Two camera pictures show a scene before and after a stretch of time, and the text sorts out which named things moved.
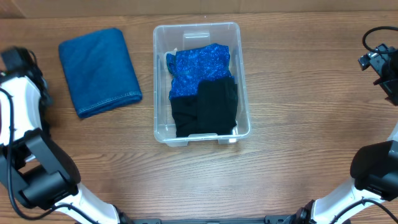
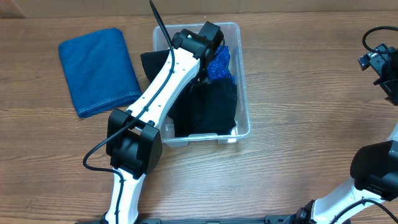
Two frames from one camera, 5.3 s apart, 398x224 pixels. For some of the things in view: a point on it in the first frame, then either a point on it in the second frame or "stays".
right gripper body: [382, 69] stays
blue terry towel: [100, 73] stays
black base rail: [267, 219] stays
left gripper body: [48, 99] -> [203, 76]
